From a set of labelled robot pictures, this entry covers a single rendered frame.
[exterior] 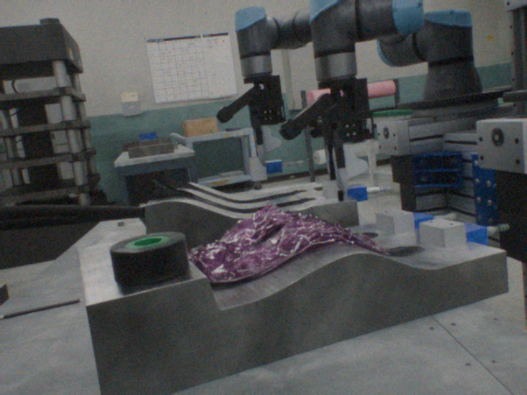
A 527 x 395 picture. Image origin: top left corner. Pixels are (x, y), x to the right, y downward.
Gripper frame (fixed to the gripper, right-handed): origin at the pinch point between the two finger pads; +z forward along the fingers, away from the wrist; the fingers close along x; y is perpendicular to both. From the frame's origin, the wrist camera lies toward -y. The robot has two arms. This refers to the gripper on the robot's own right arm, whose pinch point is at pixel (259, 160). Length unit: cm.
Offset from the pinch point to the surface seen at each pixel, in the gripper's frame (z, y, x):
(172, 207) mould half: 2.7, -18.4, -36.0
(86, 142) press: -3, -158, 447
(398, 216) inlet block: 7, 17, -49
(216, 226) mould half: 7.2, -11.3, -36.0
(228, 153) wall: 42, -8, 627
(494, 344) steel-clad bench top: 15, 17, -76
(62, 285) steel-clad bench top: 15, -40, -32
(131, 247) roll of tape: 0, -19, -73
